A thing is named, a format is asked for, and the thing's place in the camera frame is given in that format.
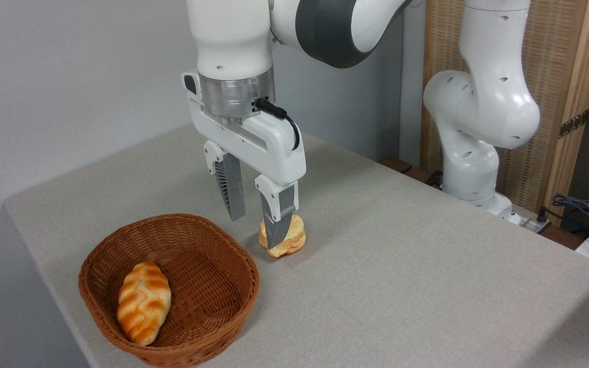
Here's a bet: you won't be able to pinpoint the brown wicker basket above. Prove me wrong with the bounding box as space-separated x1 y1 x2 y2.
78 213 261 368

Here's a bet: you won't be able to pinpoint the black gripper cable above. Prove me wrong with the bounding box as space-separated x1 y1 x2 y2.
255 98 301 152

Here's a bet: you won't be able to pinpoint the round pale bread roll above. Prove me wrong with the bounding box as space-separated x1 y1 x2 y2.
258 215 307 258

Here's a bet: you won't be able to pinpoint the metal screen hinge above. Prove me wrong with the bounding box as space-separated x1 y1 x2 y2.
559 108 589 139

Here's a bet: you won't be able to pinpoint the brown wooden blocks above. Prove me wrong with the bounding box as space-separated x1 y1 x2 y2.
378 156 444 189

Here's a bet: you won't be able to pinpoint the bundle of dark cables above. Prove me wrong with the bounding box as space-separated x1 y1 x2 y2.
551 193 589 242

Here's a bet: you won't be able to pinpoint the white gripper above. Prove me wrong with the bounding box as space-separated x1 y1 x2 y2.
182 72 307 250

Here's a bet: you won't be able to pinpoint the braided golden bread loaf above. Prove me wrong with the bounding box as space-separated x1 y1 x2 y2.
117 261 172 347

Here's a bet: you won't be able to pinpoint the wooden woven screen panel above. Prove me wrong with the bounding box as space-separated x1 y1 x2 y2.
420 0 589 226

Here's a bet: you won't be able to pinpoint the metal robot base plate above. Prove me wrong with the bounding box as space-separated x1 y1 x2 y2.
508 204 552 234

